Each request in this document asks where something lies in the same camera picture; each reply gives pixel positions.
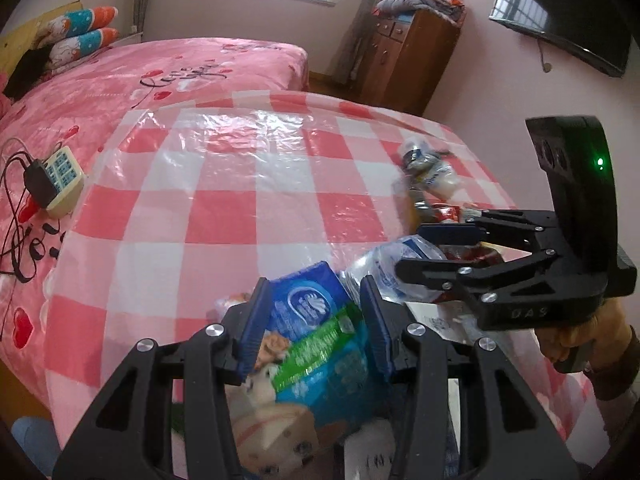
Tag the red snack wrapper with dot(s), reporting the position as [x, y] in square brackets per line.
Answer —
[445, 214]

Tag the crumpled silver white wrapper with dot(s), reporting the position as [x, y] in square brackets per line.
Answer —
[425, 165]

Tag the person's right hand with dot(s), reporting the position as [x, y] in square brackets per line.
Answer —
[612, 327]

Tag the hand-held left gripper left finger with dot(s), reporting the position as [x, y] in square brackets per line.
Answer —
[255, 321]

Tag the black garment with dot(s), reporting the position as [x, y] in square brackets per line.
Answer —
[27, 70]

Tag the pink bed with heart print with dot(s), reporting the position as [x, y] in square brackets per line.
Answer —
[100, 90]

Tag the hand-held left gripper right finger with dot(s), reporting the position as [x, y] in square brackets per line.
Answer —
[375, 321]

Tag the person's right forearm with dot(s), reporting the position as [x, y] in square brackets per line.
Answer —
[620, 377]

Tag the cartoon dog print packet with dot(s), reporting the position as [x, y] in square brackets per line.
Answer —
[270, 430]

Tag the black charger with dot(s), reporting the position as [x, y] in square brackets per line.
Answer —
[39, 182]

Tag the wooden cabinet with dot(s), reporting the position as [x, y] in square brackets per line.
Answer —
[400, 70]

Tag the folded blankets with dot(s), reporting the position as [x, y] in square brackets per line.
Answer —
[420, 0]

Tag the yellow headboard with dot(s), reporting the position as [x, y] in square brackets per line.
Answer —
[20, 32]

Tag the blue tissue packet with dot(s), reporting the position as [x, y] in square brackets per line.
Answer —
[310, 305]

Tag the wall television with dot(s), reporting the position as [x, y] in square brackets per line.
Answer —
[560, 5]

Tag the cartoon print pillow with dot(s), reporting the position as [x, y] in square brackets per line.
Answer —
[80, 20]
[85, 45]

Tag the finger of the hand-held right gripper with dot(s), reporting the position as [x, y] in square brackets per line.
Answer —
[425, 275]
[445, 235]

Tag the crushed clear plastic bottle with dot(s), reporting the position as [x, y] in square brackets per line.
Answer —
[380, 260]

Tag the beige power strip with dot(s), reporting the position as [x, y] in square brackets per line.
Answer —
[62, 180]

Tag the blue bin liner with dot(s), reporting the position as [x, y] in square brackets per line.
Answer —
[30, 442]

